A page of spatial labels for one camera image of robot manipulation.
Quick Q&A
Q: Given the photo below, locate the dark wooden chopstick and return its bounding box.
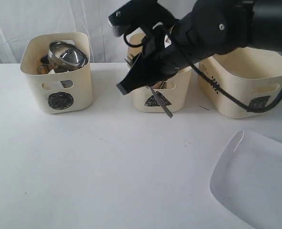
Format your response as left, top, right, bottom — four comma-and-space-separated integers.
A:
153, 82, 163, 89

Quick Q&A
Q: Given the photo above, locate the white background curtain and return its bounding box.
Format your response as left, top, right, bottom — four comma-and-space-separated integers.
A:
0, 0, 282, 70

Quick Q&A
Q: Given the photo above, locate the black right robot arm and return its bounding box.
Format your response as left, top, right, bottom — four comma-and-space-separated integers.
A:
114, 0, 282, 95

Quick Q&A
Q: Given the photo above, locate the stainless steel bowl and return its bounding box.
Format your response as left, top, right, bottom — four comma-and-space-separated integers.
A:
47, 41, 89, 71

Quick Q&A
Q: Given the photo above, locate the cream bin with triangle mark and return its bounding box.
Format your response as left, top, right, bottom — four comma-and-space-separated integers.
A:
126, 32, 192, 113

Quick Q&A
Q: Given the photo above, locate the cream bin with circle mark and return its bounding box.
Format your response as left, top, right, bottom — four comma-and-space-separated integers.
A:
20, 32, 93, 114

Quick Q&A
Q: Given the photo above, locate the white rectangular plate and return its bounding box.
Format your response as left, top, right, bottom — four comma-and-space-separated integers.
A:
209, 130, 282, 229

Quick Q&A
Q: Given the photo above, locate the cream bin with square mark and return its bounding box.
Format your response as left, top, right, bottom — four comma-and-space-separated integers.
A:
198, 47, 282, 119

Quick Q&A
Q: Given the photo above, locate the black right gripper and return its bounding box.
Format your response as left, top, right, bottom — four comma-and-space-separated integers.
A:
116, 26, 194, 95

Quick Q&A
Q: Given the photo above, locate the steel mug with wire handle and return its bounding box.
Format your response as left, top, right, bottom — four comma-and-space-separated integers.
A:
60, 80, 73, 88

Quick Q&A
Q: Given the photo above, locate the steel fork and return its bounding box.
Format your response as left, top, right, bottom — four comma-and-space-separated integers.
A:
125, 54, 173, 118

